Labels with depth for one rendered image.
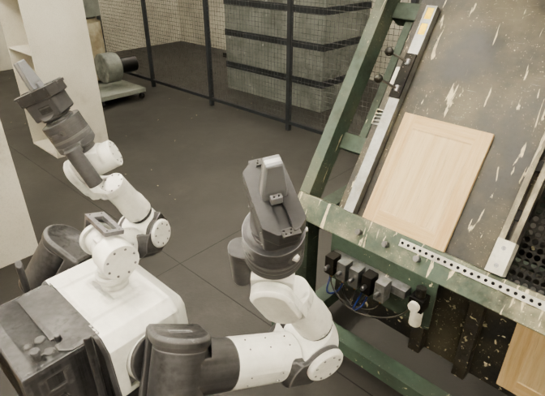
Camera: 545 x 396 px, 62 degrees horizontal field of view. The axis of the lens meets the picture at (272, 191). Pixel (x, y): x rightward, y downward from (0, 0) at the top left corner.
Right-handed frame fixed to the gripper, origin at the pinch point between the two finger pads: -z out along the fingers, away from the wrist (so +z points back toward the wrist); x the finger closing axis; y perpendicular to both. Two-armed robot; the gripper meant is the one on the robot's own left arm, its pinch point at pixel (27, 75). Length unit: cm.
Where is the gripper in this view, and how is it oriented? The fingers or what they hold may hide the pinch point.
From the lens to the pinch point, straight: 111.2
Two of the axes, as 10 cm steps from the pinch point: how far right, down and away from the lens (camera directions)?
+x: 9.0, -2.2, -3.8
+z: 4.0, 7.9, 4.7
